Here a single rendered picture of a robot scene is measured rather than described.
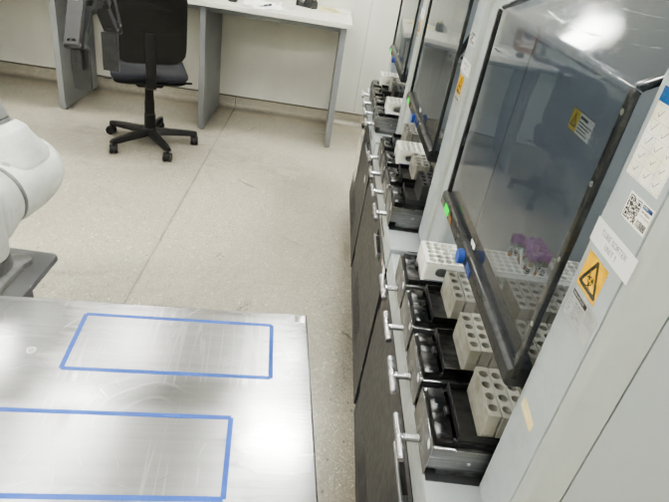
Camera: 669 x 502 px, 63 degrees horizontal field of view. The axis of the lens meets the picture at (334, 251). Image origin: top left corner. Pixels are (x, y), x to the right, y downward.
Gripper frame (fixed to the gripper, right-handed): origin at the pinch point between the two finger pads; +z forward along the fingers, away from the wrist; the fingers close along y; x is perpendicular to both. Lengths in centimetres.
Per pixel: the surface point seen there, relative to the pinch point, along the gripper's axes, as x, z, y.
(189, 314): 21.3, 38.1, 18.5
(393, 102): 73, 33, -133
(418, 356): 66, 40, 21
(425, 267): 70, 35, -5
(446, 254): 76, 34, -11
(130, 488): 22, 38, 56
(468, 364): 74, 35, 26
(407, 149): 73, 34, -78
